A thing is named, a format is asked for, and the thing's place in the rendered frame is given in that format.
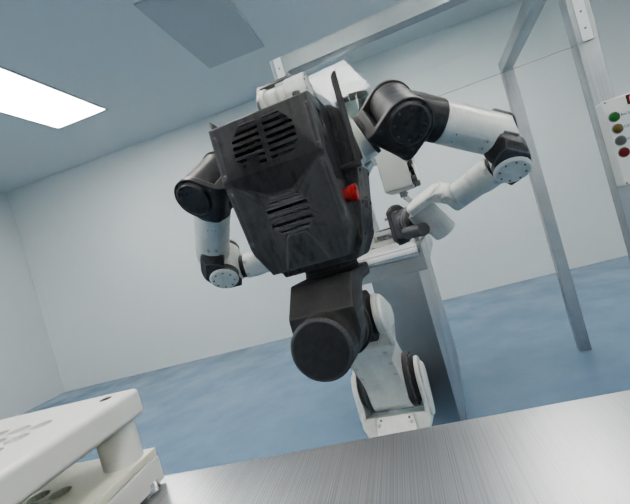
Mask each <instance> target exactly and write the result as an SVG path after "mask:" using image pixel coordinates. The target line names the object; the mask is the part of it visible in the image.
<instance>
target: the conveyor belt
mask: <svg viewBox="0 0 630 504"><path fill-rule="evenodd" d="M418 242H419V241H417V242H415V239H414V238H411V240H410V242H407V243H406V244H403V245H400V246H399V244H398V243H393V244H389V245H385V246H382V247H378V248H376V249H373V250H369V253H366V254H365V255H363V256H361V257H359V258H358V259H357V261H358V263H360V262H363V261H366V262H367V263H368V267H369V268H372V267H376V266H380V265H384V264H387V263H391V262H395V261H399V260H403V259H407V258H411V257H414V256H418V255H419V253H418V250H417V246H416V244H417V243H418Z"/></svg>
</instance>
